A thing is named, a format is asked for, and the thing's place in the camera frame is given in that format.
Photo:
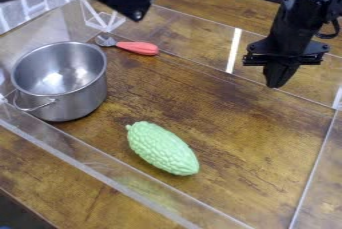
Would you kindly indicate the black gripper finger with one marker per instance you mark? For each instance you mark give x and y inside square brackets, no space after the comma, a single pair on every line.
[288,71]
[273,74]

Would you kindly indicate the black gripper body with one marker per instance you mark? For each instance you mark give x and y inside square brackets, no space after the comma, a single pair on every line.
[265,51]

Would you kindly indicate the stainless steel pot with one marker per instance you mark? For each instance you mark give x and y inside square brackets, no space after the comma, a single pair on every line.
[59,80]

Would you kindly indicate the orange spoon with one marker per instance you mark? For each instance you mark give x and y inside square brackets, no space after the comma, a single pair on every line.
[142,48]

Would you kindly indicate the clear acrylic tray walls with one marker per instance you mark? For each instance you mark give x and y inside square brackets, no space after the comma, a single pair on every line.
[268,144]

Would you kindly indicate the green bitter gourd toy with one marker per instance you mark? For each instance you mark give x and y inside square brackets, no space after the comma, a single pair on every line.
[162,149]

